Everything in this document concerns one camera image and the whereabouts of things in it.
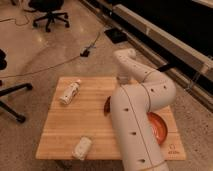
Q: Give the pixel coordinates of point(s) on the orange ceramic plate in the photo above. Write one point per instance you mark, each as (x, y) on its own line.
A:
(159, 127)

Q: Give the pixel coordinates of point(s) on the wooden table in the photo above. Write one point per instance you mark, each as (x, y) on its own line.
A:
(84, 116)

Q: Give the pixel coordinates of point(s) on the white crumpled packet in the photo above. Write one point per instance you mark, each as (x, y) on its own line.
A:
(82, 148)

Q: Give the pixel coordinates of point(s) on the black floor mat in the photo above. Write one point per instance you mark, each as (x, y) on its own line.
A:
(115, 35)

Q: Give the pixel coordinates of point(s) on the white plastic bottle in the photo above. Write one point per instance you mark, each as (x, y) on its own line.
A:
(70, 92)

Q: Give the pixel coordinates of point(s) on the black office chair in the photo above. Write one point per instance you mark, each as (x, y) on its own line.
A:
(51, 8)

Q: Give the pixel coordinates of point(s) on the red chili pepper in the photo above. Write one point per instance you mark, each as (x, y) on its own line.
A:
(107, 106)

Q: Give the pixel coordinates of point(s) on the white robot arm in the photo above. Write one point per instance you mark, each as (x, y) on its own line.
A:
(142, 89)

